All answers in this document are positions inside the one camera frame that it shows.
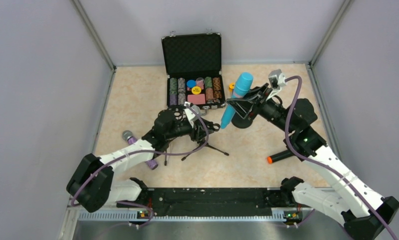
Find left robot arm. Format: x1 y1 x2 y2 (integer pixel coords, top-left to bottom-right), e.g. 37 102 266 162
66 107 220 213

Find black poker chip case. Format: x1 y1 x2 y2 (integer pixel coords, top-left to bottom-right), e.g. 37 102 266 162
161 32 226 110

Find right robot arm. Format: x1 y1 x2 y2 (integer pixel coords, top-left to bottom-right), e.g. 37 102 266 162
227 84 399 240

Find blue microphone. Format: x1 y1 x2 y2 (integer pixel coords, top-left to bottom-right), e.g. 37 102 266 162
220 72 254 129

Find black shock mount tripod stand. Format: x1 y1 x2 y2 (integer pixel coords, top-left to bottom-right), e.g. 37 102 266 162
155 106 192 153

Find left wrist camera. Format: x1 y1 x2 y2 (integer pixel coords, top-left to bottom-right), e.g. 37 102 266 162
183 101 208 127

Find black round base stand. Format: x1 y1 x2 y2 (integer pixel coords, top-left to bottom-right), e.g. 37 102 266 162
231 114 254 129

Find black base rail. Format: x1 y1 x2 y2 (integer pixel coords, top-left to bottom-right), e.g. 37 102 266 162
135 187 312 222

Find yellow and blue toy block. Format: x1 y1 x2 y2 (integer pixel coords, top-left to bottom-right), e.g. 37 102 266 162
228 82 236 97

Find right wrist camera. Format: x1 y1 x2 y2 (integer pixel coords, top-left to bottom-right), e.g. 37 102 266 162
268 69 287 98

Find black microphone orange tip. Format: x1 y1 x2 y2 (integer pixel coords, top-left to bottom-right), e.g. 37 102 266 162
267 150 294 164

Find black tripod stand with clip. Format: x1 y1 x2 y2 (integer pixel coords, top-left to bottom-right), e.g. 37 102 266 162
181 120 230 162

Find purple glitter microphone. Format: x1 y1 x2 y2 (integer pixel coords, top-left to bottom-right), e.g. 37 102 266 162
122 130 159 170

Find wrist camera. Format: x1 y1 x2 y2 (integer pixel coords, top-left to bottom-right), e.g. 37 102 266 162
268 69 287 98
183 101 208 127

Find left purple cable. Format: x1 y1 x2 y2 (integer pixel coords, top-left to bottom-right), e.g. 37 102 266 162
70 105 210 208

